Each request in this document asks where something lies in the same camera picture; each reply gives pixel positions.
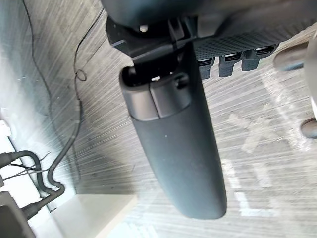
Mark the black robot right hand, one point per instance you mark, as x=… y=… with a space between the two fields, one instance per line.
x=178 y=153

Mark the white flat platform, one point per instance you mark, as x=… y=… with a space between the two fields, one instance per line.
x=99 y=213

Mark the robot silver leg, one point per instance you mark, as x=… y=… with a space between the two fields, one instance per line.
x=313 y=74

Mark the dark grey box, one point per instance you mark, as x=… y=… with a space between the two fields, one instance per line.
x=12 y=218

